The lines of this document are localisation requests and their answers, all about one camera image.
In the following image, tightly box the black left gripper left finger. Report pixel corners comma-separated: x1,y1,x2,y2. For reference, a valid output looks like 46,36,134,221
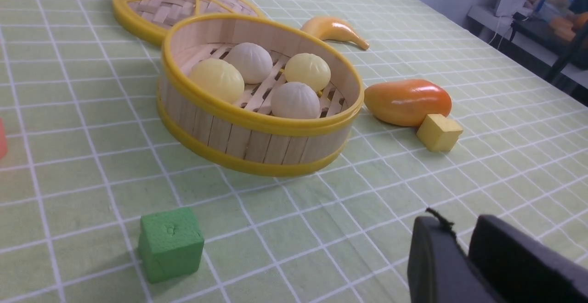
407,208,504,303

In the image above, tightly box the yellow plastic banana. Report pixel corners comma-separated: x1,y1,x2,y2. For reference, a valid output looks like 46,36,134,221
300,16,370,51

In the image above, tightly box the white bun front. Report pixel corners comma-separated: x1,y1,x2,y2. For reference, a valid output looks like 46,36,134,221
223,42,273,84

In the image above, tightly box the yellow foam cube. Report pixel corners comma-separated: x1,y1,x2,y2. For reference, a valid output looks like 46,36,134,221
416,113,464,152

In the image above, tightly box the green checkered tablecloth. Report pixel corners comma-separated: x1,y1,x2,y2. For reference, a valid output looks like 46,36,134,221
0,0,588,303

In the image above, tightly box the side table with clutter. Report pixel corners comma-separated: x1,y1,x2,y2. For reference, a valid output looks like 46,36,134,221
468,0,587,93

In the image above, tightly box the white bun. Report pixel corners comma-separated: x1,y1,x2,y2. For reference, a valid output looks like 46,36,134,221
271,82,321,119
223,42,273,84

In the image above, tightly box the orange plastic mango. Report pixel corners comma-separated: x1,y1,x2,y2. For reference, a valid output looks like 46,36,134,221
365,79,453,127

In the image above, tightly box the green foam cube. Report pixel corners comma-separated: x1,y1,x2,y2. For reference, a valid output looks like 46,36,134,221
138,207,204,284

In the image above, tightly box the woven bamboo steamer lid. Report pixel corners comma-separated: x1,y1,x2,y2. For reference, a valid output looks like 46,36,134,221
112,0,265,46

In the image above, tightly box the bamboo steamer tray yellow rim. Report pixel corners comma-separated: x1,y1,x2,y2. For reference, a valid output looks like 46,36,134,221
156,13,364,177

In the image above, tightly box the red foam cube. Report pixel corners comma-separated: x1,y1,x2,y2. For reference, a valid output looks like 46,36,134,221
0,118,8,159

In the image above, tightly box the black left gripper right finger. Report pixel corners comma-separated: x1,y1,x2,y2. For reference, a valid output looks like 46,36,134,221
469,215,588,303

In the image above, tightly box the yellow bun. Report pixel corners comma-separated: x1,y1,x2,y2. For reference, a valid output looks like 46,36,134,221
188,58,244,104
283,53,331,92

